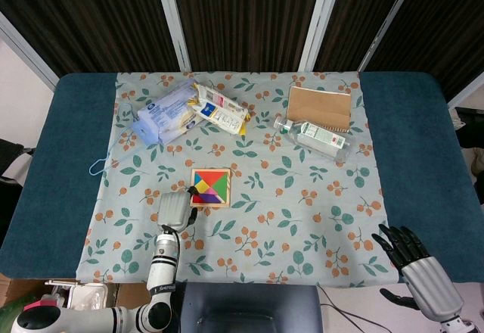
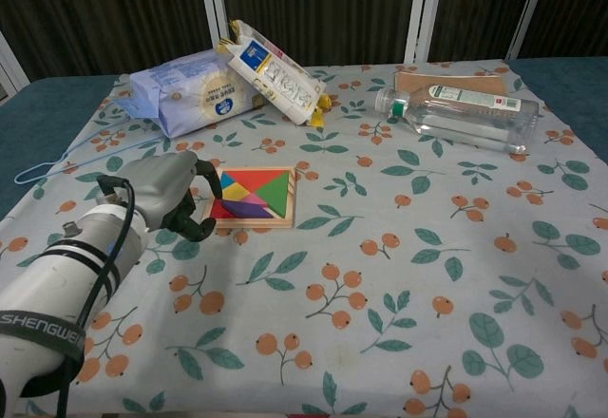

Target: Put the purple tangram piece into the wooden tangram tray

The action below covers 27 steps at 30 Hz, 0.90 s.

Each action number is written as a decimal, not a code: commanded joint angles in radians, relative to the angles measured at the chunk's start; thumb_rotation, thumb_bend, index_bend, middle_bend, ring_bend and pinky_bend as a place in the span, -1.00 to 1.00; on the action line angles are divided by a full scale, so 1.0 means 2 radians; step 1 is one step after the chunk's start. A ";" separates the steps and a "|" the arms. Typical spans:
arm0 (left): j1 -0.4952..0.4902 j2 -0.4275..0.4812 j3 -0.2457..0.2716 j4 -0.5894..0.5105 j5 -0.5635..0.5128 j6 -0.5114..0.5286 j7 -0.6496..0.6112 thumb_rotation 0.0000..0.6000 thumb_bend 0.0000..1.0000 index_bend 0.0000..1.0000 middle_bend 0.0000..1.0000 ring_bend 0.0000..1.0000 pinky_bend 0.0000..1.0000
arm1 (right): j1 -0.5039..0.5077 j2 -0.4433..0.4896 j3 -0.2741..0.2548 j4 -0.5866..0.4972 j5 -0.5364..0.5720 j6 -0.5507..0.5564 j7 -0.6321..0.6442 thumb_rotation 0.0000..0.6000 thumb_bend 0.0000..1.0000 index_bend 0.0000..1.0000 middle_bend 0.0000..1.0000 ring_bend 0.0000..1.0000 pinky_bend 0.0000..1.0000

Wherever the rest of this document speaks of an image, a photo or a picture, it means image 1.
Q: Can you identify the white partition post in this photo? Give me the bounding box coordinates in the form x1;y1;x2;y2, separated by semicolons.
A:
447;70;484;110
152;0;191;73
298;0;346;72
356;0;423;73
0;10;61;92

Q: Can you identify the cardboard box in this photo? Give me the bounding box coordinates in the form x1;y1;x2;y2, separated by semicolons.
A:
0;272;149;333

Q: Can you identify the dark grey robot torso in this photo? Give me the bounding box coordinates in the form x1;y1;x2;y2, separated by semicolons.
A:
177;282;323;333

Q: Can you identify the black equipment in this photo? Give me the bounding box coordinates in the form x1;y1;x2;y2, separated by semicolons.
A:
448;104;484;149

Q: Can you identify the floral leaf-and-berry tablecloth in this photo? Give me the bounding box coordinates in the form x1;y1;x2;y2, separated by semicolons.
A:
75;70;400;285

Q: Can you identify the left silver and black robot hand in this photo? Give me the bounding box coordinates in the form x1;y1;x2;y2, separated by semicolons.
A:
157;185;199;233

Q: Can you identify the pale blue wet wipes pack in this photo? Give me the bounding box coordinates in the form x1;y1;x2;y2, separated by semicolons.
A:
135;79;202;147

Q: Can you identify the white plastic container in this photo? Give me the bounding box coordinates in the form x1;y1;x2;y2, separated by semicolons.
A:
44;279;110;312

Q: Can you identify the right silver and black robot hand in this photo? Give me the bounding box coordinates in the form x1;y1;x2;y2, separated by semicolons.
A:
371;223;464;321

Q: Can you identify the dark ribbed partition panel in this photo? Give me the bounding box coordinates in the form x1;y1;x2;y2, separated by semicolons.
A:
377;0;484;101
312;0;412;73
169;0;327;73
0;0;181;79

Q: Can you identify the green triangle tangram piece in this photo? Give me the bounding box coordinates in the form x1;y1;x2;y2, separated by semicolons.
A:
209;171;229;206

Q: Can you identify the light blue wire hanger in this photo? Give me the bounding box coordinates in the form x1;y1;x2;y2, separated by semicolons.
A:
88;101;141;177

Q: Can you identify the clear plastic water bottle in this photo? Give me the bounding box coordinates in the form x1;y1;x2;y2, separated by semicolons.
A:
278;117;351;163

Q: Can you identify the black cable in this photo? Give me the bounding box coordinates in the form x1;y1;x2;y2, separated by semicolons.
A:
315;285;381;333

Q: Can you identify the white and yellow snack bag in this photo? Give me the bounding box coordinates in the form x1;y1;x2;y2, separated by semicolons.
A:
188;82;252;136

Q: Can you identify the orange-red triangle tangram piece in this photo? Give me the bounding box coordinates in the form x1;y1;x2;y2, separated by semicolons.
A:
193;170;229;190

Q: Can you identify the wooden tangram tray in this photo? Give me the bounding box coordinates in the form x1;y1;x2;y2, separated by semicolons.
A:
189;168;232;210

